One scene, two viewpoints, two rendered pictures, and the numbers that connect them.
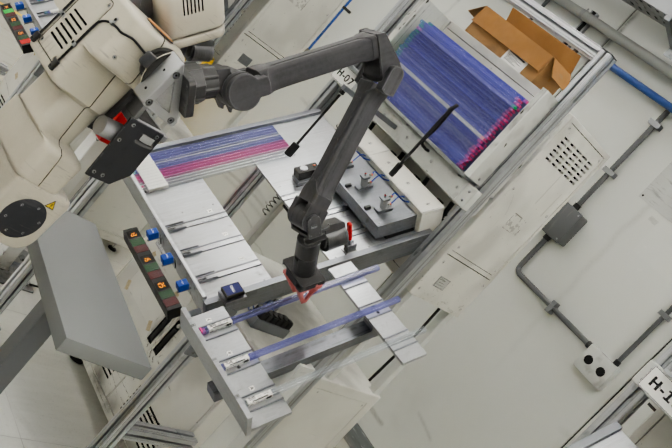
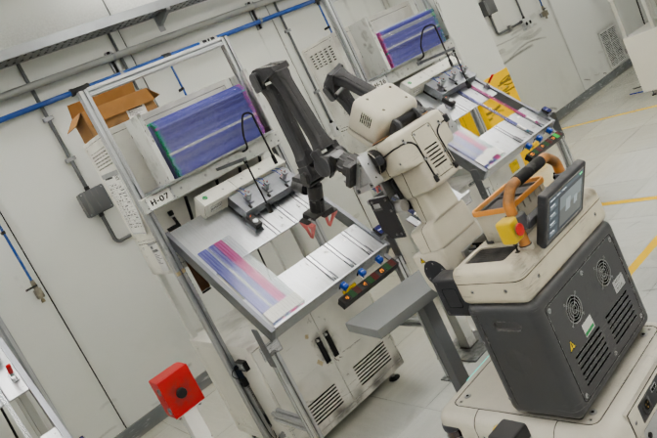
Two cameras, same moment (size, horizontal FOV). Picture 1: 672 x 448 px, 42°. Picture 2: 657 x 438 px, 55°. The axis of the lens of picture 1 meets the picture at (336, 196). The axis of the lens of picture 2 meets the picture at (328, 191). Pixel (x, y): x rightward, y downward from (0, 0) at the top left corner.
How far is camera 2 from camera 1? 3.13 m
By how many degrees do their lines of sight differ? 74
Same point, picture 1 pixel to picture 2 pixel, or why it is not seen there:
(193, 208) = (309, 273)
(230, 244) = (333, 247)
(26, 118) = (448, 214)
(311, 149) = (217, 230)
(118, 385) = (349, 389)
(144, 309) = (308, 369)
